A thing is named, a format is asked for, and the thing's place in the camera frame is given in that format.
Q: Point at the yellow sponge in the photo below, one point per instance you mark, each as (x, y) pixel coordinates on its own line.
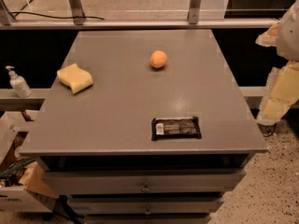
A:
(75, 78)

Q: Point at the top drawer with knob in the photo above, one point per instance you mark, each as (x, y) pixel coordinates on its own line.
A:
(143, 182)

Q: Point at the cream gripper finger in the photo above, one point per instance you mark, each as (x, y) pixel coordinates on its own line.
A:
(282, 91)
(269, 37)

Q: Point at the orange fruit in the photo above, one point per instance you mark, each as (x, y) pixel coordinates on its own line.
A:
(158, 59)

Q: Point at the grey drawer cabinet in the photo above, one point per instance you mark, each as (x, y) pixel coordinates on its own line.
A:
(108, 126)

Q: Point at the black rxbar chocolate bar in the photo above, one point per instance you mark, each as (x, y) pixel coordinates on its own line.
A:
(175, 128)

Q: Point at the drawer with knob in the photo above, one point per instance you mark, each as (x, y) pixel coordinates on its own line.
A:
(143, 182)
(146, 205)

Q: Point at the white cardboard box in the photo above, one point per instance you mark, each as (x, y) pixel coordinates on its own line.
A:
(16, 171)

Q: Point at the metal window frame rail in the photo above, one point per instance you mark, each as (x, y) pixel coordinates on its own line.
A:
(125, 14)

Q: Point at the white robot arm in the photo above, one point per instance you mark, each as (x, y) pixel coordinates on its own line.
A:
(288, 34)

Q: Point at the white pump dispenser bottle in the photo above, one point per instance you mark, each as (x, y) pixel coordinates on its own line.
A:
(18, 83)

